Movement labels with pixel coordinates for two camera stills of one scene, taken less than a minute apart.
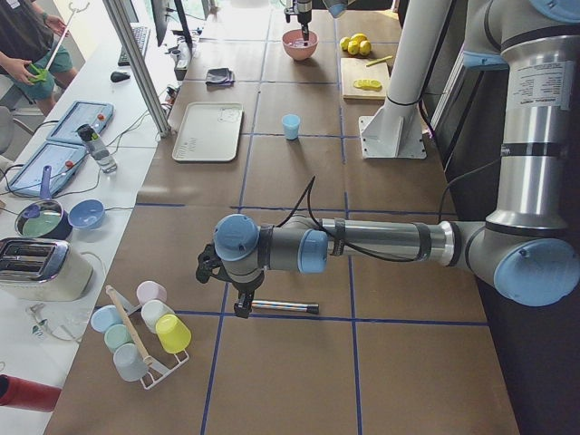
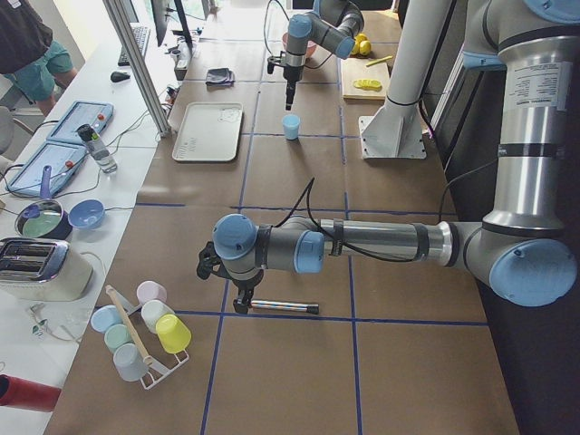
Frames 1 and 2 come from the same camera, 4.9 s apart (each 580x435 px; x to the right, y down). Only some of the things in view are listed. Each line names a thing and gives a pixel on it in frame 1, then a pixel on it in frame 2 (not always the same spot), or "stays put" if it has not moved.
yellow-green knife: [379, 61] stays put
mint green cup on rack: [118, 335] stays put
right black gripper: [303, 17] → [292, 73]
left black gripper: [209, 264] stays put
